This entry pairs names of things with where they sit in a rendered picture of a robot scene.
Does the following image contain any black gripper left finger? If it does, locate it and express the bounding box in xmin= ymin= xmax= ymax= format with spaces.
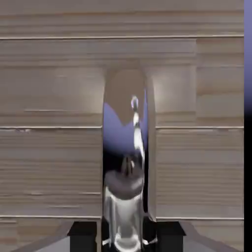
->
xmin=33 ymin=221 xmax=97 ymax=252

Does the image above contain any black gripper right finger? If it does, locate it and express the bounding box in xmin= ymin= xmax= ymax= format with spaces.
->
xmin=157 ymin=221 xmax=218 ymax=252

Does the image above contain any light wood cabinet door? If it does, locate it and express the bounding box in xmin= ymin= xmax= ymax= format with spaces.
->
xmin=0 ymin=37 xmax=245 ymax=252

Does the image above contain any light wood cabinet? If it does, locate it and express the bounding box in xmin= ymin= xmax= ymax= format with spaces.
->
xmin=0 ymin=0 xmax=245 ymax=252

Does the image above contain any curved shiny metal handle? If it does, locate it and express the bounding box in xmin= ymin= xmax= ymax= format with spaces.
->
xmin=101 ymin=66 xmax=158 ymax=252

